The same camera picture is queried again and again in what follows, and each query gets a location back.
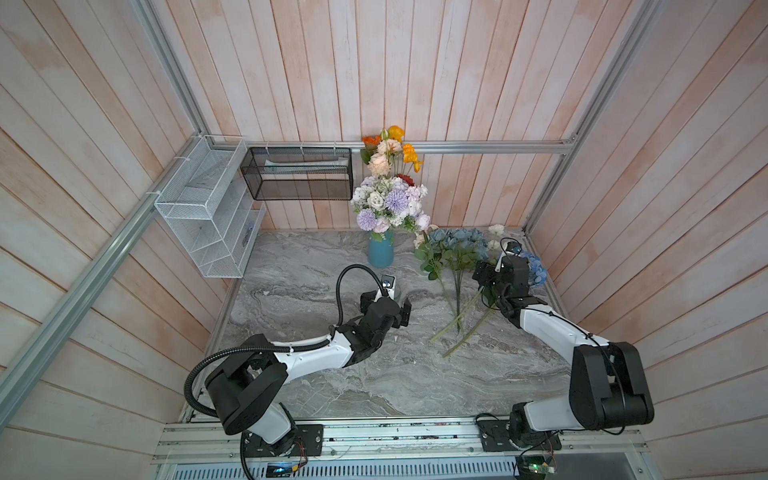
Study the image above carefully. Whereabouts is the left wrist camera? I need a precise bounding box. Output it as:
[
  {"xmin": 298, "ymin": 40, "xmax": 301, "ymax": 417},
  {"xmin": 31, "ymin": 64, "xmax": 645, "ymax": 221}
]
[{"xmin": 381, "ymin": 274, "xmax": 397, "ymax": 300}]

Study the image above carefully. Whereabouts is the pale pink hydrangea stem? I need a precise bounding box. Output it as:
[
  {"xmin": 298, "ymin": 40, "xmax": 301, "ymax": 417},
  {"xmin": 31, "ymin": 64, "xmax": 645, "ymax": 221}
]
[{"xmin": 385, "ymin": 184, "xmax": 431, "ymax": 232}]

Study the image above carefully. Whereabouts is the yellow poppy spray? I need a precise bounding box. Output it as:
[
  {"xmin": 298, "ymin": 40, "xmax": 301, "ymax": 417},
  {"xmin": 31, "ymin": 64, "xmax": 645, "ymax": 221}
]
[{"xmin": 385, "ymin": 125, "xmax": 424, "ymax": 175}]

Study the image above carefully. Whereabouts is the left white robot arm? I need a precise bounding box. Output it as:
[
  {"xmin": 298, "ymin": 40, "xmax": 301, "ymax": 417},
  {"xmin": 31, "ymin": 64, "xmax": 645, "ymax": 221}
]
[{"xmin": 197, "ymin": 292, "xmax": 412, "ymax": 455}]

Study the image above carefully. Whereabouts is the lilac pompom flower spray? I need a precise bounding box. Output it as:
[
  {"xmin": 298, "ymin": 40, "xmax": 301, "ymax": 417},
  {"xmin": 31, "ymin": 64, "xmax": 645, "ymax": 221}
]
[{"xmin": 350, "ymin": 176, "xmax": 420, "ymax": 235}]

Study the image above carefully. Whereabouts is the teal ceramic vase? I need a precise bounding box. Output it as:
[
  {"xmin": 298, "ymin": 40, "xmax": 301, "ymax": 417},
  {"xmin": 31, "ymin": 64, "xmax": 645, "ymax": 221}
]
[{"xmin": 368, "ymin": 230, "xmax": 394, "ymax": 268}]

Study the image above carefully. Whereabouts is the black mesh wall basket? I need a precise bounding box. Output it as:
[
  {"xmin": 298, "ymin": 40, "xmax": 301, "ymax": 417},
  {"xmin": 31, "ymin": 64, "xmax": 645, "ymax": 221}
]
[{"xmin": 240, "ymin": 146, "xmax": 354, "ymax": 201}]

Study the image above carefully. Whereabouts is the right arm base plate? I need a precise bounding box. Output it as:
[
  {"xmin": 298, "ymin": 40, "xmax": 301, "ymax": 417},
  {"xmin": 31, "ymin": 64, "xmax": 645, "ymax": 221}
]
[{"xmin": 474, "ymin": 413, "xmax": 562, "ymax": 452}]

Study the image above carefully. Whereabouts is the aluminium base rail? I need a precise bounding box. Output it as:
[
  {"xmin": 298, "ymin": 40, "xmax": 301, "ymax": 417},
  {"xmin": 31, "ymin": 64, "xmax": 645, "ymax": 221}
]
[{"xmin": 150, "ymin": 416, "xmax": 661, "ymax": 479}]

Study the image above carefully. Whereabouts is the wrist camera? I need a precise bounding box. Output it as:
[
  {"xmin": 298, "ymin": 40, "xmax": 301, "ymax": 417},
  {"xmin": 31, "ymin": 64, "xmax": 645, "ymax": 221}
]
[
  {"xmin": 499, "ymin": 237, "xmax": 523, "ymax": 258},
  {"xmin": 381, "ymin": 274, "xmax": 397, "ymax": 300}
]

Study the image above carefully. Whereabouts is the dusty blue rose bunch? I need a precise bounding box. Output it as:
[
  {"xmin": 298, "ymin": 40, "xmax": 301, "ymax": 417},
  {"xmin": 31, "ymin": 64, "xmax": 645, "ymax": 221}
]
[{"xmin": 414, "ymin": 227, "xmax": 488, "ymax": 333}]

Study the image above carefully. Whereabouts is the peach rose spray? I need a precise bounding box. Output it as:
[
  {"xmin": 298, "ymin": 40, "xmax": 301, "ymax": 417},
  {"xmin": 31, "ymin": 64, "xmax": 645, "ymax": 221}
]
[{"xmin": 360, "ymin": 130, "xmax": 394, "ymax": 177}]

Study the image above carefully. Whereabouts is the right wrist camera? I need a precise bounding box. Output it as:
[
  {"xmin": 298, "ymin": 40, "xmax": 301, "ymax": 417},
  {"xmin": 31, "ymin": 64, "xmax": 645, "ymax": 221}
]
[{"xmin": 499, "ymin": 237, "xmax": 523, "ymax": 258}]

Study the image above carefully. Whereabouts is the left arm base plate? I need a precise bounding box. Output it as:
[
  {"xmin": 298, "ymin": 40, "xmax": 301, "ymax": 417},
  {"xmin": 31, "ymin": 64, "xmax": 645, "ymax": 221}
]
[{"xmin": 240, "ymin": 423, "xmax": 324, "ymax": 459}]

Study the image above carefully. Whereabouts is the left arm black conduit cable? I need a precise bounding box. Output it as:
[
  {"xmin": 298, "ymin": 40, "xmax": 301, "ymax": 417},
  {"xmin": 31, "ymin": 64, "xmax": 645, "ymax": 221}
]
[{"xmin": 182, "ymin": 263, "xmax": 388, "ymax": 419}]

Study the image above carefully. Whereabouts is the blue hydrangea stem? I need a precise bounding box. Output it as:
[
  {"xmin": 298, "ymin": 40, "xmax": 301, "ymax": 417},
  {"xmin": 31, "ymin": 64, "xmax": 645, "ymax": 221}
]
[{"xmin": 429, "ymin": 251, "xmax": 547, "ymax": 357}]

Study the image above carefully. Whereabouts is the red gerbera stem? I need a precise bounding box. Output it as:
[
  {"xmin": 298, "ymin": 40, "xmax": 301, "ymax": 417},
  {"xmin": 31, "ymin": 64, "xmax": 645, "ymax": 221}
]
[{"xmin": 397, "ymin": 174, "xmax": 415, "ymax": 187}]

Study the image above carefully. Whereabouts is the orange gerbera stem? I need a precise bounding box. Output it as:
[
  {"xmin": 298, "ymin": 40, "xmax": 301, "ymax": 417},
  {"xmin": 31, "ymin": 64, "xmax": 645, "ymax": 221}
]
[{"xmin": 362, "ymin": 135, "xmax": 382, "ymax": 150}]

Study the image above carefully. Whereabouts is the white wire shelf rack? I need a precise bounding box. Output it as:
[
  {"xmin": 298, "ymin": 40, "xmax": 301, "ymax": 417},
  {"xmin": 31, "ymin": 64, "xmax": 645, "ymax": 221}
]
[{"xmin": 155, "ymin": 135, "xmax": 265, "ymax": 279}]

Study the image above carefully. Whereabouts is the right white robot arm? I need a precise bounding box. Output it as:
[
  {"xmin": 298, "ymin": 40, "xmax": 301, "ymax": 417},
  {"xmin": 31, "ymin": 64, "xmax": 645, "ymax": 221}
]
[{"xmin": 473, "ymin": 255, "xmax": 655, "ymax": 435}]

